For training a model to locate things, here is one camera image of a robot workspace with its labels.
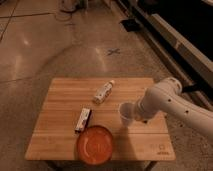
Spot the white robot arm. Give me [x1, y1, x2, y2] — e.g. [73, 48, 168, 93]
[134, 77, 213, 141]

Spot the orange ceramic bowl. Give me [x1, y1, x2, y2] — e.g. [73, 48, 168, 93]
[76, 125, 113, 165]

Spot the white plastic bottle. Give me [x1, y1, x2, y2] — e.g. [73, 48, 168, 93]
[93, 80, 115, 104]

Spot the wooden folding table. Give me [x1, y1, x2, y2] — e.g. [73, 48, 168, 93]
[25, 78, 175, 161]

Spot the small rectangular box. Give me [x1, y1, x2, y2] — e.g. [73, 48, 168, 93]
[75, 108, 92, 132]

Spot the black floor plate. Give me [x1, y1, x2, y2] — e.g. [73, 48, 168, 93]
[121, 19, 140, 32]

